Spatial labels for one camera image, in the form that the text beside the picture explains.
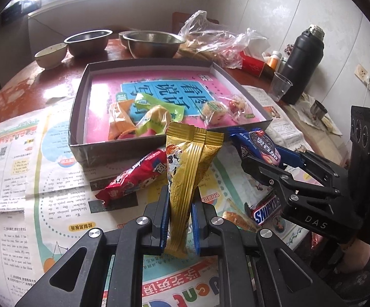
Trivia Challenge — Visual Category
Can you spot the clear sesame cake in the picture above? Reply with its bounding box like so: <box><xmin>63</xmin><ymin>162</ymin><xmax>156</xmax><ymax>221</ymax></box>
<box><xmin>222</xmin><ymin>211</ymin><xmax>258</xmax><ymax>232</ymax></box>

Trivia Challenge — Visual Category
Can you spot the blue Oreo packet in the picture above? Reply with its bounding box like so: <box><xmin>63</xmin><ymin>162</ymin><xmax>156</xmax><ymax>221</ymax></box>
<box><xmin>228</xmin><ymin>127</ymin><xmax>281</xmax><ymax>166</ymax></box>

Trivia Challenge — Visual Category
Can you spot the Snickers bar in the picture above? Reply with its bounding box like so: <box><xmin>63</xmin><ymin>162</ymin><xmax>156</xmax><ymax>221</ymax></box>
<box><xmin>244</xmin><ymin>193</ymin><xmax>281</xmax><ymax>226</ymax></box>

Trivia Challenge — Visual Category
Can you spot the red snack packet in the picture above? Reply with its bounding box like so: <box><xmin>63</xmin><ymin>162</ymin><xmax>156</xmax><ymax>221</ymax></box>
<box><xmin>96</xmin><ymin>148</ymin><xmax>167</xmax><ymax>205</ymax></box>

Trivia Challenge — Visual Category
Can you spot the clear red pastry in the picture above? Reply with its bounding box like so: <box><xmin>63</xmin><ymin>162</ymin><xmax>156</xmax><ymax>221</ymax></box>
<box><xmin>227</xmin><ymin>95</ymin><xmax>256</xmax><ymax>123</ymax></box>

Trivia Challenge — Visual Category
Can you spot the round green label pastry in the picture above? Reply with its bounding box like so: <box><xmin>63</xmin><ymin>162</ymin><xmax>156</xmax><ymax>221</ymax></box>
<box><xmin>201</xmin><ymin>101</ymin><xmax>228</xmax><ymax>126</ymax></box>

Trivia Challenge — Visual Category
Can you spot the gold yellow snack packet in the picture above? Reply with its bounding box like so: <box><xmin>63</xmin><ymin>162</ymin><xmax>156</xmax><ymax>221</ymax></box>
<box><xmin>166</xmin><ymin>122</ymin><xmax>224</xmax><ymax>258</ymax></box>

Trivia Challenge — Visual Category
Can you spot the orange snack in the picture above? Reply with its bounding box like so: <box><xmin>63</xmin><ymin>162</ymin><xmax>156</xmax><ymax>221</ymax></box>
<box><xmin>108</xmin><ymin>99</ymin><xmax>136</xmax><ymax>141</ymax></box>

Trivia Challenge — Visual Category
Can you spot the green yellow snack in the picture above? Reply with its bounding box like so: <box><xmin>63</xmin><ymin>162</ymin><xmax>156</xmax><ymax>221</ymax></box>
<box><xmin>134</xmin><ymin>93</ymin><xmax>185</xmax><ymax>137</ymax></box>

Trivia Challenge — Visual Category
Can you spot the small steel cup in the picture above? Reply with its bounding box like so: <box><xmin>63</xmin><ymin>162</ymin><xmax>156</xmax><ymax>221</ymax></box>
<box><xmin>310</xmin><ymin>100</ymin><xmax>328</xmax><ymax>120</ymax></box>

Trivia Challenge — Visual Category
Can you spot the crumpled white paper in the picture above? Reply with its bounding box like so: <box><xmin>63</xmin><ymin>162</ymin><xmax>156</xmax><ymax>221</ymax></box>
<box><xmin>290</xmin><ymin>93</ymin><xmax>342</xmax><ymax>137</ymax></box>

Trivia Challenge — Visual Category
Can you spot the clear plastic cup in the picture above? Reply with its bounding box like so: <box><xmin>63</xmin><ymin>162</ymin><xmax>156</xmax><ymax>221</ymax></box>
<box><xmin>268</xmin><ymin>72</ymin><xmax>292</xmax><ymax>102</ymax></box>

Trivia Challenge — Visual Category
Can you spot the red tissue box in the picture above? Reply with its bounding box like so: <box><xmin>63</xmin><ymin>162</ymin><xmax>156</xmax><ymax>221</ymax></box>
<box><xmin>240</xmin><ymin>40</ymin><xmax>275</xmax><ymax>79</ymax></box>

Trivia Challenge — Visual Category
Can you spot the orange pill bottle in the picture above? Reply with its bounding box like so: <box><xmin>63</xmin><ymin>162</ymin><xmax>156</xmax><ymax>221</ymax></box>
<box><xmin>267</xmin><ymin>51</ymin><xmax>282</xmax><ymax>71</ymax></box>

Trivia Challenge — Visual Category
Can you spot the black thermos bottle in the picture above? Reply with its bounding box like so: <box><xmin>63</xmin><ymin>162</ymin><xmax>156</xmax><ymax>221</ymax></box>
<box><xmin>281</xmin><ymin>24</ymin><xmax>325</xmax><ymax>105</ymax></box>

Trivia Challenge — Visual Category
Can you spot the dried flower bunch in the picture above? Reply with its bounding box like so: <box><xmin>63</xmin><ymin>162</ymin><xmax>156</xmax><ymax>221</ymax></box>
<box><xmin>284</xmin><ymin>44</ymin><xmax>294</xmax><ymax>57</ymax></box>

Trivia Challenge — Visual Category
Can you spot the newspaper sheet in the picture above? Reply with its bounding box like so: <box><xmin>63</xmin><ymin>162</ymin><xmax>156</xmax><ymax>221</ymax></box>
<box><xmin>0</xmin><ymin>86</ymin><xmax>313</xmax><ymax>306</ymax></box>

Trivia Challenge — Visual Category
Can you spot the pink and blue book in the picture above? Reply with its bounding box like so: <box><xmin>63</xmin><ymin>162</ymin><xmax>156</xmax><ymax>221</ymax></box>
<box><xmin>84</xmin><ymin>70</ymin><xmax>269</xmax><ymax>144</ymax></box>

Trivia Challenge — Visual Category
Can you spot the grey shallow cardboard box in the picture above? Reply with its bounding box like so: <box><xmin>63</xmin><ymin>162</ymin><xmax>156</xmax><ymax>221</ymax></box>
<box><xmin>68</xmin><ymin>58</ymin><xmax>272</xmax><ymax>167</ymax></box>

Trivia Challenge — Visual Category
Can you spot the clear plastic bag with bread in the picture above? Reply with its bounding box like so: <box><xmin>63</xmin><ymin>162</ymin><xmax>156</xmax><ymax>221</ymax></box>
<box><xmin>178</xmin><ymin>10</ymin><xmax>270</xmax><ymax>69</ymax></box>

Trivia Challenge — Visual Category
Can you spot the wooden chair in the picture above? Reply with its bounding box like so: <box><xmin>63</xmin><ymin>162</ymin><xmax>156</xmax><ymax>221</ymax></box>
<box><xmin>172</xmin><ymin>10</ymin><xmax>222</xmax><ymax>34</ymax></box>

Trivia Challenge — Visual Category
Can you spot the large steel bowl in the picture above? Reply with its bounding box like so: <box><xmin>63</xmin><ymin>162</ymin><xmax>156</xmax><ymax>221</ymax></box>
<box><xmin>123</xmin><ymin>30</ymin><xmax>186</xmax><ymax>59</ymax></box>

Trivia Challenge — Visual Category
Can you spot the small ceramic bowl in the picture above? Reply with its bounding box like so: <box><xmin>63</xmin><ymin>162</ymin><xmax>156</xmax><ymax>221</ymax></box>
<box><xmin>34</xmin><ymin>43</ymin><xmax>68</xmax><ymax>69</ymax></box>

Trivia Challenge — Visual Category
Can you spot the wall power outlet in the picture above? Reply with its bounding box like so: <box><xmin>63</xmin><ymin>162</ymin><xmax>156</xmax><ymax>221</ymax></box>
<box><xmin>354</xmin><ymin>64</ymin><xmax>370</xmax><ymax>90</ymax></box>

